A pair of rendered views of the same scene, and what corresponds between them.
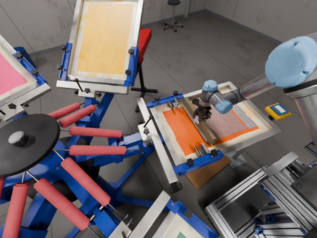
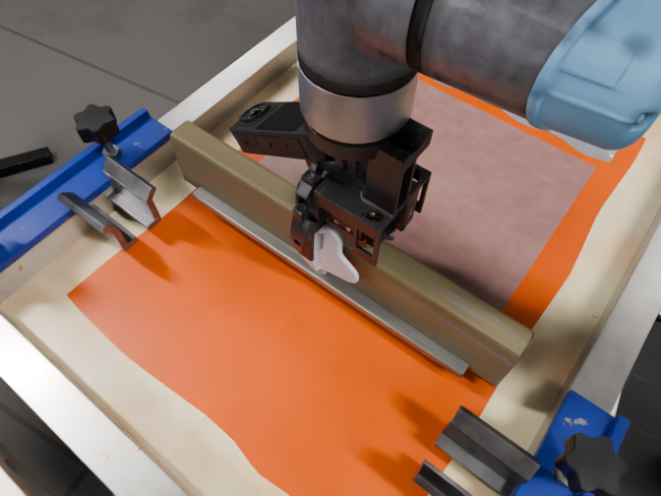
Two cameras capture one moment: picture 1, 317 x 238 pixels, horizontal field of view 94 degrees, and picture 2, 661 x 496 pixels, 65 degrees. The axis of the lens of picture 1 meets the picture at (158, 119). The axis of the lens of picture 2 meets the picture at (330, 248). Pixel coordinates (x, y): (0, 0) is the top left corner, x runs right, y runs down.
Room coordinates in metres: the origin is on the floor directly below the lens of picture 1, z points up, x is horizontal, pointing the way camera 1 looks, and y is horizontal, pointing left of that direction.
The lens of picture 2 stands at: (0.42, -0.13, 1.45)
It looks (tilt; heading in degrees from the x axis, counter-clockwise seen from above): 58 degrees down; 326
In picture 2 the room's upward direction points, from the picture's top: straight up
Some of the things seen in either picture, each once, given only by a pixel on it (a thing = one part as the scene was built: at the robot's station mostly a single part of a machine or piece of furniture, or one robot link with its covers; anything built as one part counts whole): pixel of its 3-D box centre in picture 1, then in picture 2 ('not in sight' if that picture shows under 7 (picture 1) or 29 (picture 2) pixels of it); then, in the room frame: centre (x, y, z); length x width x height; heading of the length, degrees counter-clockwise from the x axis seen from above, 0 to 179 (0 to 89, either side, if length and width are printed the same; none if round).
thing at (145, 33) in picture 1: (127, 43); not in sight; (1.74, 0.32, 1.06); 0.61 x 0.46 x 0.12; 168
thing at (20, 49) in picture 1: (20, 60); not in sight; (3.00, 2.84, 0.23); 0.39 x 0.36 x 0.45; 127
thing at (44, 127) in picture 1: (83, 180); not in sight; (0.35, 0.62, 0.67); 0.40 x 0.40 x 1.35
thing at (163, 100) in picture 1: (166, 102); (65, 213); (0.87, -0.07, 0.98); 0.30 x 0.05 x 0.07; 108
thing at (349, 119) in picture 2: (206, 100); (360, 82); (0.62, -0.30, 1.23); 0.08 x 0.08 x 0.05
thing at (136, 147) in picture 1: (156, 141); not in sight; (0.54, 0.03, 0.89); 1.24 x 0.06 x 0.06; 108
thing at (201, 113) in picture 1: (203, 110); (360, 171); (0.62, -0.29, 1.14); 0.09 x 0.08 x 0.12; 18
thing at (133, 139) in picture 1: (137, 139); not in sight; (0.50, 0.15, 1.02); 0.17 x 0.06 x 0.05; 108
